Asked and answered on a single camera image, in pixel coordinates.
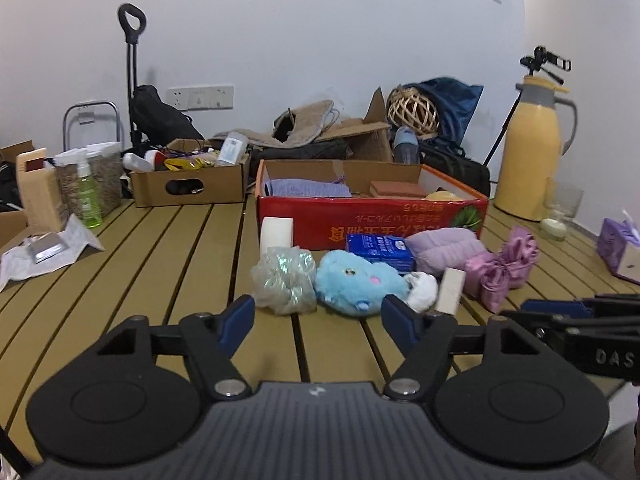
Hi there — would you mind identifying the small brown cardboard box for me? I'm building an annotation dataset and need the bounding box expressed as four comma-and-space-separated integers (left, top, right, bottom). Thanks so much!
122, 136, 250, 207

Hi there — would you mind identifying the purple tissue box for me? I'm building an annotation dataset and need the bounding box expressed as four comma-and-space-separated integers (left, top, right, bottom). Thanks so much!
597, 209, 640, 285

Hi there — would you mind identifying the clear drinking glass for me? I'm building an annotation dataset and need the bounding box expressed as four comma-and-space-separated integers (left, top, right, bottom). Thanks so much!
540, 178, 584, 240

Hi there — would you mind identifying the red cardboard storage box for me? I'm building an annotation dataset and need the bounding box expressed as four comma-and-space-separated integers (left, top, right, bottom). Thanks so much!
255, 160, 488, 250

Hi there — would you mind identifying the large open cardboard box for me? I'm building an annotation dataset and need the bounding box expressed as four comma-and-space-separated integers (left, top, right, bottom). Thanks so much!
249, 86, 394, 164

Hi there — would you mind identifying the yellow thermos jug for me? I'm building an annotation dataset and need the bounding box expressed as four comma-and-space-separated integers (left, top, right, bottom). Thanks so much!
494, 102, 568, 222

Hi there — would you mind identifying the blue tissue packet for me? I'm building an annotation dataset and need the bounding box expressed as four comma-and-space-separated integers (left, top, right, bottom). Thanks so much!
346, 234, 416, 274

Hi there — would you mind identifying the crumpled white paper wrapper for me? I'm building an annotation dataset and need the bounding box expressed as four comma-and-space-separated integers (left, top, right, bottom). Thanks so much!
1, 214, 104, 289

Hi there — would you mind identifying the yellow white plush toy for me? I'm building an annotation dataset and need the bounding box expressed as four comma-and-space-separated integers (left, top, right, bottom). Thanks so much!
424, 190, 464, 202

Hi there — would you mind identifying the blue capped water bottle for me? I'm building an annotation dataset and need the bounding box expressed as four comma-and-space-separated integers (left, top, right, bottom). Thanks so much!
393, 126, 420, 165

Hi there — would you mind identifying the wooden slat folding table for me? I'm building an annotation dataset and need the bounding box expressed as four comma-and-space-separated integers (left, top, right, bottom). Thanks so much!
0, 194, 640, 466

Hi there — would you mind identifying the white sock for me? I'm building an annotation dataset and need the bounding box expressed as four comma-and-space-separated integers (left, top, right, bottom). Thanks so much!
404, 272, 438, 313

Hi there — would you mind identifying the beige foam block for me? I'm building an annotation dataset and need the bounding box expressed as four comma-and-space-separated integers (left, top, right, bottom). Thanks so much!
435, 268, 465, 316

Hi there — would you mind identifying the blue plush toy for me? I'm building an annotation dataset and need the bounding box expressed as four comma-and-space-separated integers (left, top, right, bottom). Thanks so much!
314, 250, 409, 318

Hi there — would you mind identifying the red brown sponge block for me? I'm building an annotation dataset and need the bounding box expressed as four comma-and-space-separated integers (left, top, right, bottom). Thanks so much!
369, 181, 427, 200

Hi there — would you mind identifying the white wall power strip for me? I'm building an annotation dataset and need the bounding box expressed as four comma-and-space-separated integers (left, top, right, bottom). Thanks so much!
165, 84, 234, 112

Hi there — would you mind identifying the pink satin cloth bundle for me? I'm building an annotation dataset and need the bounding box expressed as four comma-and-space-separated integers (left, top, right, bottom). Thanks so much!
463, 226, 539, 313

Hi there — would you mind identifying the glass jar of grains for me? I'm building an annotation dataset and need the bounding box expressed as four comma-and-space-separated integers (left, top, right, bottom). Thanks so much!
53, 142, 122, 219

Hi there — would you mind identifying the black camera tripod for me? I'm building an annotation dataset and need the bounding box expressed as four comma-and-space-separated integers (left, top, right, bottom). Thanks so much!
483, 46, 578, 167

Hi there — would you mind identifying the light wooden box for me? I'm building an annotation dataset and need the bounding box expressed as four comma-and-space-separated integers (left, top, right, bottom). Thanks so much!
15, 148, 68, 232

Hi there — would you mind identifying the metal folding chair frame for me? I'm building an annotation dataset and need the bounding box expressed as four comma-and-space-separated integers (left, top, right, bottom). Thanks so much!
62, 100, 125, 151

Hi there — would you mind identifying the woven rattan ball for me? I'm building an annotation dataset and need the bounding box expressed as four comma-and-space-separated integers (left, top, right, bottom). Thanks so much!
386, 87, 440, 138

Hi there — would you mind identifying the green spray bottle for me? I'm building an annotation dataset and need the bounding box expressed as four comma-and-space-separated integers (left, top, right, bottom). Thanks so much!
77, 148, 103, 229

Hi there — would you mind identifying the lilac fluffy cushion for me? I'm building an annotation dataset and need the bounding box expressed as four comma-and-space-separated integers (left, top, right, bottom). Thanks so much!
405, 228, 486, 276

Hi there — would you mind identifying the dark blue bag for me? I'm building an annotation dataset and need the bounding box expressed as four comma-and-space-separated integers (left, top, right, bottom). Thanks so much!
402, 77, 484, 156

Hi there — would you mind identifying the purple knitted cloth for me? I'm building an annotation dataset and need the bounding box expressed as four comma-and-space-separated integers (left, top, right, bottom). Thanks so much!
264, 178, 352, 198

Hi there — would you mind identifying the white round sponge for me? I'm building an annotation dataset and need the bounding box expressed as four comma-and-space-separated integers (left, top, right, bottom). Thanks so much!
259, 217, 294, 255

